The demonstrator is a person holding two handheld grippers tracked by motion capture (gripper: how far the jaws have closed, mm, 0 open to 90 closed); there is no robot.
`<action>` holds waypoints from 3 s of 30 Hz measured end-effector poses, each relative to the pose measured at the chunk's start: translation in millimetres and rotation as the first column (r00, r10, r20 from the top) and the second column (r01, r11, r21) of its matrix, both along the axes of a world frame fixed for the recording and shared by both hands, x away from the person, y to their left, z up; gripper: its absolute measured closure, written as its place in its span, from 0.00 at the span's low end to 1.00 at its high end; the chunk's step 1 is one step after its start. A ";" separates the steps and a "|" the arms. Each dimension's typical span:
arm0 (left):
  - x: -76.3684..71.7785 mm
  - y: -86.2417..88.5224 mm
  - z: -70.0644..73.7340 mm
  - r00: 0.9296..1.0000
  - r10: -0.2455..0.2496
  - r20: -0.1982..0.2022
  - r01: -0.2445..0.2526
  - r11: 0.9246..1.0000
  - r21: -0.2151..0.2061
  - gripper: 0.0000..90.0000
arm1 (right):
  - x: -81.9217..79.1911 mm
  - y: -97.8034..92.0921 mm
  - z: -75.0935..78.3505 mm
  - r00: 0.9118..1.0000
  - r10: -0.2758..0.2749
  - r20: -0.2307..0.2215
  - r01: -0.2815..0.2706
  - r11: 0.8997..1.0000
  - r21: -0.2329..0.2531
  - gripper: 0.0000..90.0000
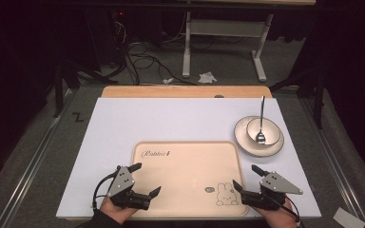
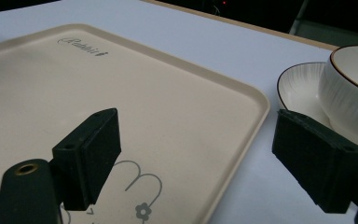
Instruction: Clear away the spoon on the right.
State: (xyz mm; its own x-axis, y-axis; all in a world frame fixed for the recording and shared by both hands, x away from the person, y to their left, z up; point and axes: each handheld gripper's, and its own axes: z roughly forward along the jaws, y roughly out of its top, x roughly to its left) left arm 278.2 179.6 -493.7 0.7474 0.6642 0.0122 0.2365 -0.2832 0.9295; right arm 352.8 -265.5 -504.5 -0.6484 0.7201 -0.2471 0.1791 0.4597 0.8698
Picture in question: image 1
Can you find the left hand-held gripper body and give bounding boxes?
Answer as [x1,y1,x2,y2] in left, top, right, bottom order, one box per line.
[106,164,152,211]

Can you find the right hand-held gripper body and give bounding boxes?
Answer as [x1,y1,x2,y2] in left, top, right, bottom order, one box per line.
[240,171,304,212]

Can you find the person's left hand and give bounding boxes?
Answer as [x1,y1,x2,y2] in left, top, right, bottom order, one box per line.
[99,197,140,225]

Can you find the person's right hand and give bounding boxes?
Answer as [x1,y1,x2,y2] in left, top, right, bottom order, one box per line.
[259,199,299,228]

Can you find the beige tray with rabbit print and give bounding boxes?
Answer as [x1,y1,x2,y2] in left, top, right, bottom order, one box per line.
[130,140,250,219]

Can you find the white plate with dark rim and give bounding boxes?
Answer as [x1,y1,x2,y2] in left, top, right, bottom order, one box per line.
[233,115,285,159]

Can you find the person's dark left sleeve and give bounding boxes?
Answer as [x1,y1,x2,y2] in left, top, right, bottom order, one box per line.
[75,208,124,228]

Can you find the white bowl with dark rim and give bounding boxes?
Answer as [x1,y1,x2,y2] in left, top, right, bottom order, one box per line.
[246,117,282,147]

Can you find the metal spoon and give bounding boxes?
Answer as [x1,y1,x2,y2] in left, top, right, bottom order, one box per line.
[255,95,267,145]

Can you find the white table mat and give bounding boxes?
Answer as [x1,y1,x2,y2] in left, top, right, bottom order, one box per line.
[55,97,322,219]

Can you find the flat white paper sheet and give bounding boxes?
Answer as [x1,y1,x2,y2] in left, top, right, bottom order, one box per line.
[332,206,365,228]

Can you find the wooden table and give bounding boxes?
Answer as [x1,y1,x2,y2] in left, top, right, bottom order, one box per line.
[101,85,273,99]

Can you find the large crumpled white paper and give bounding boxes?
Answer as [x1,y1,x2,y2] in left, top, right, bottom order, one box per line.
[198,71,219,85]

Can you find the black metal stand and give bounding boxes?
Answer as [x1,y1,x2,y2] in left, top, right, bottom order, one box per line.
[52,58,119,119]

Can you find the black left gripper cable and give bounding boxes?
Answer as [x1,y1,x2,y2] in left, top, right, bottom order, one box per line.
[91,171,119,211]

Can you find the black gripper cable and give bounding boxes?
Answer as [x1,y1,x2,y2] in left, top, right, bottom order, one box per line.
[91,171,119,211]
[284,197,303,228]

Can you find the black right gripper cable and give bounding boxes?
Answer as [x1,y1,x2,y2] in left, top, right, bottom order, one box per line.
[284,197,303,228]

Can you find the metal floor rail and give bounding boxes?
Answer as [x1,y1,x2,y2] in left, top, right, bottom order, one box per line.
[299,98,365,228]
[0,89,78,228]

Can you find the black floor cables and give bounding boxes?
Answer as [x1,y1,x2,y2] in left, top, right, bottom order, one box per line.
[107,12,198,86]

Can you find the white desk frame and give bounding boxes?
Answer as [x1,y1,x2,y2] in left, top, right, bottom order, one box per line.
[182,10,276,84]

